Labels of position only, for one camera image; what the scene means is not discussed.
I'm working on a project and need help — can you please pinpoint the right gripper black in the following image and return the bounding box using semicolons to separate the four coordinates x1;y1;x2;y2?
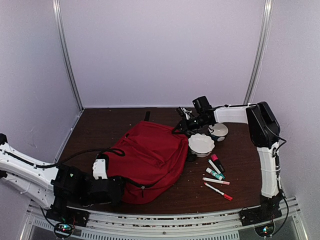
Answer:
172;114;210;135

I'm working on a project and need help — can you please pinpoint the red backpack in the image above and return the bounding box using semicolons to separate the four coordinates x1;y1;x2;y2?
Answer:
104;120;188;205

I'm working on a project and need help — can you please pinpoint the pink highlighter marker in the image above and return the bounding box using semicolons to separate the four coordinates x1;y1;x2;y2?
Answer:
210;154;226;173

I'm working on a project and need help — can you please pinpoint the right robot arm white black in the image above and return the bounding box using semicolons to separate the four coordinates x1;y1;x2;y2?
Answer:
172;99;282;199

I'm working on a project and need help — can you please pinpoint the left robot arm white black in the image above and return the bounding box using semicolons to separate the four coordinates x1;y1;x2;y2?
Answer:
0;134;125;222

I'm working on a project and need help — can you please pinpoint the white scalloped bowl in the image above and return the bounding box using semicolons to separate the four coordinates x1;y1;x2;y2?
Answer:
188;133;215;158

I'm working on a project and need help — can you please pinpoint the dark blue dotted bowl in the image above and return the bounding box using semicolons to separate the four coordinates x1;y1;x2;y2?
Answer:
208;123;229;142

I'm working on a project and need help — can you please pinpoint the white black marker teal cap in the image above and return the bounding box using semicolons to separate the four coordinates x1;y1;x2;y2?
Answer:
208;159;221;175

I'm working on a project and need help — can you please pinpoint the white green glue stick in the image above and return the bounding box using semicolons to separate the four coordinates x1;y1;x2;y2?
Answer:
205;167;225;180

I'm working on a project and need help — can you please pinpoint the white pen pink cap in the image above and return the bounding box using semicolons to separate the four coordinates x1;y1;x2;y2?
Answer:
202;177;230;186

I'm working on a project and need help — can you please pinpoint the white pen red cap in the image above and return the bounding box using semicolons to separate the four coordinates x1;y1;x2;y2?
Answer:
203;182;233;201

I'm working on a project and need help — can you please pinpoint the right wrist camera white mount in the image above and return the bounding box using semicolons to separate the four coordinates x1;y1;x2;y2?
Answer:
176;107;194;120

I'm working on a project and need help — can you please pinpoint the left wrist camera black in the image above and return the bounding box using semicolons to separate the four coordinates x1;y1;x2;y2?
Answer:
92;158;108;180

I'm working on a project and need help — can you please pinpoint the aluminium front rail frame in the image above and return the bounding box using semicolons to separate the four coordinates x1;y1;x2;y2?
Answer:
21;197;308;240

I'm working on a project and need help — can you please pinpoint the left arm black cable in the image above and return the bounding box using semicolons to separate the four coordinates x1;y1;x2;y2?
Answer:
0;147;126;171

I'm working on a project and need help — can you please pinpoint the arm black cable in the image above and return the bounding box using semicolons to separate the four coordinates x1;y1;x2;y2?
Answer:
0;147;126;171
264;124;291;226

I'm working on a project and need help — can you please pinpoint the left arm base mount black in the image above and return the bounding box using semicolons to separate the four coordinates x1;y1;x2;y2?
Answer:
45;198;90;227

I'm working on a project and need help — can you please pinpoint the right aluminium corner post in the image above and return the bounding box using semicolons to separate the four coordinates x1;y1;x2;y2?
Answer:
243;0;274;105

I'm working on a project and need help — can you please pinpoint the aluminium corner post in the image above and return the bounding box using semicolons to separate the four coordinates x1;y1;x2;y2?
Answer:
243;0;274;105
52;0;84;111

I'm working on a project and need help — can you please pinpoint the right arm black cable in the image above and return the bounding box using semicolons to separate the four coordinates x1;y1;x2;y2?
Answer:
264;124;291;226

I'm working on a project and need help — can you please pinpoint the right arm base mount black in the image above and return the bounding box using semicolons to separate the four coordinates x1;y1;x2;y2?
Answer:
239;203;282;226

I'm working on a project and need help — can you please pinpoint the left aluminium corner post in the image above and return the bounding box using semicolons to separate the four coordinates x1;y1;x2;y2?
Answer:
52;0;84;111

